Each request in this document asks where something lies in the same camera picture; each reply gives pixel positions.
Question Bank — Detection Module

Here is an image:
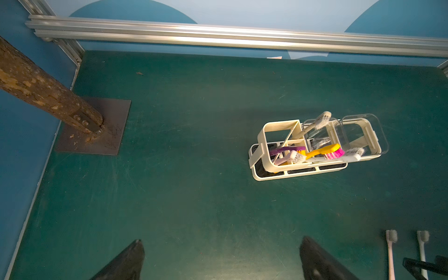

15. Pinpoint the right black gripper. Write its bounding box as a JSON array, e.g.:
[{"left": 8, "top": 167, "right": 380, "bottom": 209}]
[{"left": 402, "top": 255, "right": 448, "bottom": 280}]

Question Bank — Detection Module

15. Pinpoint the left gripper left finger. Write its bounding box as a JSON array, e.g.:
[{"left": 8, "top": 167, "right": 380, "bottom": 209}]
[{"left": 91, "top": 239, "right": 145, "bottom": 280}]

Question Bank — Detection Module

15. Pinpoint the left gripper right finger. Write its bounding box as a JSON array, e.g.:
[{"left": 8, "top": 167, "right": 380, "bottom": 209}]
[{"left": 299, "top": 236, "right": 359, "bottom": 280}]

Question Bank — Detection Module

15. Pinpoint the pale white toothbrush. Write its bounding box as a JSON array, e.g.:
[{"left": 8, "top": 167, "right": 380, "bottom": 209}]
[{"left": 416, "top": 231, "right": 430, "bottom": 262}]

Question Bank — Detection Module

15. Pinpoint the light pink toothbrush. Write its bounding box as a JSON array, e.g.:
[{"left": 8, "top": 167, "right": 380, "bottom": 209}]
[{"left": 385, "top": 229, "right": 398, "bottom": 280}]

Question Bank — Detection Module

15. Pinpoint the yellow toothbrush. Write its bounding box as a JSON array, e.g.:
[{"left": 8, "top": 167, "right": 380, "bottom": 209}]
[{"left": 306, "top": 143, "right": 345, "bottom": 160}]

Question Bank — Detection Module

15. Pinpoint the purple toothbrush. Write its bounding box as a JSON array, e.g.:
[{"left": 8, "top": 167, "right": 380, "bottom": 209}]
[{"left": 269, "top": 146, "right": 306, "bottom": 156}]

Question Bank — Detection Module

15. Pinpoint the grey white toothbrush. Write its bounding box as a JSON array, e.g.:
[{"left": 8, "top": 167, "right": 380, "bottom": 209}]
[{"left": 281, "top": 111, "right": 332, "bottom": 148}]

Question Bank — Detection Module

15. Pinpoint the white toothbrush holder rack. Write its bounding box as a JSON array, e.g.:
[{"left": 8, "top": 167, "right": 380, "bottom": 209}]
[{"left": 248, "top": 112, "right": 389, "bottom": 182}]

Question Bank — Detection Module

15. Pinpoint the pink cherry blossom tree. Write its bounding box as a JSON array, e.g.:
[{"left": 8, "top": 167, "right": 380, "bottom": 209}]
[{"left": 1, "top": 38, "right": 104, "bottom": 134}]

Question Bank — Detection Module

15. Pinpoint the tree base plate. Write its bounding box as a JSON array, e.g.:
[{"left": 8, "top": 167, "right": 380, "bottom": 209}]
[{"left": 55, "top": 97, "right": 131, "bottom": 156}]

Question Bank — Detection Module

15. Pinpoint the aluminium frame back bar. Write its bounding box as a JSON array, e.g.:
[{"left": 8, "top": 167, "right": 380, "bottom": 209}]
[{"left": 25, "top": 15, "right": 448, "bottom": 58}]

